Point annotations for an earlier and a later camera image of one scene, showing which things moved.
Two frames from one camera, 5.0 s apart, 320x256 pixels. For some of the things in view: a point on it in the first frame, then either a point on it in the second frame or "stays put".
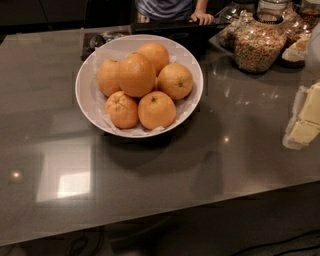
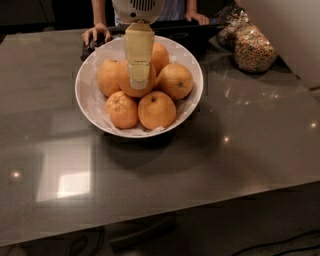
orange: x=156 y=54 stays put
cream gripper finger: x=305 y=121 → x=140 y=40
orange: x=137 y=75 stays put
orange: x=156 y=109 stays put
